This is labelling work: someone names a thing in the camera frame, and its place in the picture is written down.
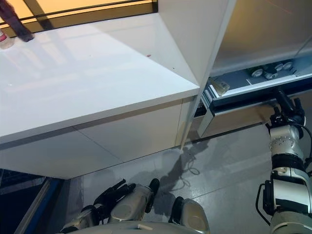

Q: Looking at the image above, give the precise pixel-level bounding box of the maroon fuzzy sleeve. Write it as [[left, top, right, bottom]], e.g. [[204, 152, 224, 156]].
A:
[[0, 0, 34, 42]]

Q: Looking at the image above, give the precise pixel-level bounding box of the white counter cabinet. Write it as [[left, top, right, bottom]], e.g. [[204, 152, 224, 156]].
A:
[[0, 12, 202, 181]]

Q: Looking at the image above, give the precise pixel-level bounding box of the dark framed amber window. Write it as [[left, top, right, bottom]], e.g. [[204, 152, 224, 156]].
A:
[[0, 0, 159, 37]]

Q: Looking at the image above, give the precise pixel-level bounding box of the white tall cabinet panel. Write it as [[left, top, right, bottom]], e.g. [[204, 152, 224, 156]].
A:
[[156, 0, 237, 149]]

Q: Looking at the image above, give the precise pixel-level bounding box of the white fridge drawer steel front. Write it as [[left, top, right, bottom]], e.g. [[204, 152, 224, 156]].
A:
[[199, 60, 312, 138]]

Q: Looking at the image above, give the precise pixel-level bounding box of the silver robot torso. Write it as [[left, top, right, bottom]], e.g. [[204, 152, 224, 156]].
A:
[[73, 220, 210, 234]]

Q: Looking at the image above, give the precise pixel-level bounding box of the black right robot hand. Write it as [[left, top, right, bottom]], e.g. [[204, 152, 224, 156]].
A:
[[265, 88, 306, 129]]

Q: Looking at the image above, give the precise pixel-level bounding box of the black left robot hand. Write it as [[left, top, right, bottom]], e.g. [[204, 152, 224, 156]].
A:
[[92, 179, 137, 215]]

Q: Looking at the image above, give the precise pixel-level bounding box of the stainless steel fridge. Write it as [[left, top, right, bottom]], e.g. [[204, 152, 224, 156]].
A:
[[195, 0, 312, 139]]

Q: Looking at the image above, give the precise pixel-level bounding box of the clear bottle pink label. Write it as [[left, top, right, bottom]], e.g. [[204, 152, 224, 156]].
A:
[[0, 29, 14, 50]]

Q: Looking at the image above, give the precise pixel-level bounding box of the silver right robot leg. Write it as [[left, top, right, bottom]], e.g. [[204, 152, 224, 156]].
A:
[[168, 196, 210, 232]]

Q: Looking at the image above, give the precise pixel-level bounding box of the dark glass panel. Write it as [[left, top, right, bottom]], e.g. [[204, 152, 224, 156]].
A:
[[0, 168, 64, 234]]

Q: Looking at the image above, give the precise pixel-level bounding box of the yellow tea bottle white cap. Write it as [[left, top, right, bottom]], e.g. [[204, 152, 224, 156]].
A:
[[212, 78, 231, 95]]

